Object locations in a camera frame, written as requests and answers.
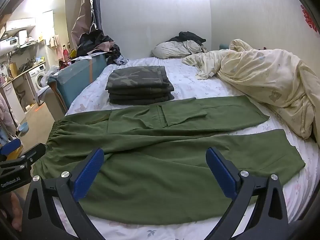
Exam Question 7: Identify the white water heater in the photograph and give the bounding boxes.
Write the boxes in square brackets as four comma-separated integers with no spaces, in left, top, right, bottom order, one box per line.
[0,36,20,55]

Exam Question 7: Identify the green pants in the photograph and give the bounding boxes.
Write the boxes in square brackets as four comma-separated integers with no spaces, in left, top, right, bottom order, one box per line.
[32,95,306,226]

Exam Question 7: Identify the red wall decoration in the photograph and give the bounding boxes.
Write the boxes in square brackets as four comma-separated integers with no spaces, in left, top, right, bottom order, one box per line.
[299,4,319,34]

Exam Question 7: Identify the pile of dark clothes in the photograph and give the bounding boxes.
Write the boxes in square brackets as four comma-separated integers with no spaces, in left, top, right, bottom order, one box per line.
[76,29,129,66]

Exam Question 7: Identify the kitchen counter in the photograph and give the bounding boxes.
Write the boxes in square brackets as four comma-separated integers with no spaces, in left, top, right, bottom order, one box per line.
[0,60,47,87]

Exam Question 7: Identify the pink hanging towel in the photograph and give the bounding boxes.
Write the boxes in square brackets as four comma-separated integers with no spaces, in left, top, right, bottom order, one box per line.
[49,35,63,58]

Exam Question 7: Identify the grey pillow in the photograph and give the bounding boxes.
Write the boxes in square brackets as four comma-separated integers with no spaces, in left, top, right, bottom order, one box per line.
[151,41,202,59]

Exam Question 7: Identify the white washing machine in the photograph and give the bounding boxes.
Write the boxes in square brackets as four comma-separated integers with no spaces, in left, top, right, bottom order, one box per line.
[27,64,48,94]

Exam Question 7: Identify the cream bear print duvet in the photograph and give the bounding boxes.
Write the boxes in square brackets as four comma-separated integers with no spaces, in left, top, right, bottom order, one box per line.
[182,39,319,140]

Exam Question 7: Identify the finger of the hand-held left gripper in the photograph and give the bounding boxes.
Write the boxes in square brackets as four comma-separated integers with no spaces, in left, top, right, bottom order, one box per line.
[0,143,47,175]
[0,139,22,155]

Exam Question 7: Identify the person's left hand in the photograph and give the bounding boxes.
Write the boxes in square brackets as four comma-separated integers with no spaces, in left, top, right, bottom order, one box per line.
[5,194,24,230]

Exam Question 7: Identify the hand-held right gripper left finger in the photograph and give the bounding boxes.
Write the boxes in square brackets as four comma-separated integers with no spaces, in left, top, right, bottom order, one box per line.
[21,148,105,240]

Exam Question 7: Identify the white floor cabinet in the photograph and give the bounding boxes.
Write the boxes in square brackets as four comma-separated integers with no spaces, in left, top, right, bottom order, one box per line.
[0,82,26,128]

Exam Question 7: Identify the white floral bed sheet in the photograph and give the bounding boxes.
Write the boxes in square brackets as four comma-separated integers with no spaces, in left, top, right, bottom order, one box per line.
[54,56,320,240]

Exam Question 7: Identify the white wall cabinet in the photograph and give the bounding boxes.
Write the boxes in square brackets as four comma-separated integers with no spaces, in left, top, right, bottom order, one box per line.
[5,17,36,32]

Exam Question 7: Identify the black clothes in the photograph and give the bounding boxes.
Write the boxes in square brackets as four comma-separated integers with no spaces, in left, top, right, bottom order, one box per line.
[167,31,207,47]

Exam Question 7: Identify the pink puffer jacket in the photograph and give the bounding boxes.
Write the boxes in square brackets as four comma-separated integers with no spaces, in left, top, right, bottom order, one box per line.
[0,96,16,144]

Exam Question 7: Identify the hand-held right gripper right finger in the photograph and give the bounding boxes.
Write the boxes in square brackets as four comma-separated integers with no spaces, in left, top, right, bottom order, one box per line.
[206,147,298,240]

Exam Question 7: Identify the clear plastic bag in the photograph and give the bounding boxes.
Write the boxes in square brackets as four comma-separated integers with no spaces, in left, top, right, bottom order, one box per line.
[41,65,60,86]

